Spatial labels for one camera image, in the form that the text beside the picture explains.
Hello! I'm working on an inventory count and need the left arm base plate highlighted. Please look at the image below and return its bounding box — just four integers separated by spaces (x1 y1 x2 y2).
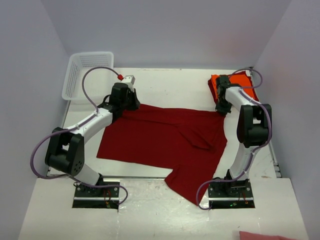
72 179 120 210

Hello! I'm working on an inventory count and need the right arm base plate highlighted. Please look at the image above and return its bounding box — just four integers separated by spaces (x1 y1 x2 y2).
208 179 255 210

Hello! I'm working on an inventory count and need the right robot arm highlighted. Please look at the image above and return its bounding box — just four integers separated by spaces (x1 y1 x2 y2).
215 75 272 197

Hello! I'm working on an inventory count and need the white plastic basket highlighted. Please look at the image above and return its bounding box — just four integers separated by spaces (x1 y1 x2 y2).
61 51 117 104

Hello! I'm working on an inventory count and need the folded orange t shirt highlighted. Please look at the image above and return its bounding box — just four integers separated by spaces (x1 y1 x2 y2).
210 71 256 101

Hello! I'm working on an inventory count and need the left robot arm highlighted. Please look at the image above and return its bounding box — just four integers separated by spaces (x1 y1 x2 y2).
45 76 140 197

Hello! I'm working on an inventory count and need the dark red t shirt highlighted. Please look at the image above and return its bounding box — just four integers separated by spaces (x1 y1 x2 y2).
97 104 227 203
207 70 260 103

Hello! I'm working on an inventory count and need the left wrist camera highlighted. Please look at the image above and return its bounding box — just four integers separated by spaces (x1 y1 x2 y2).
117 74 136 89

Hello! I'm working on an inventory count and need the folded dark red t shirt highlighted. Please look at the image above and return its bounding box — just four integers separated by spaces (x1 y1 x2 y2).
207 70 260 103

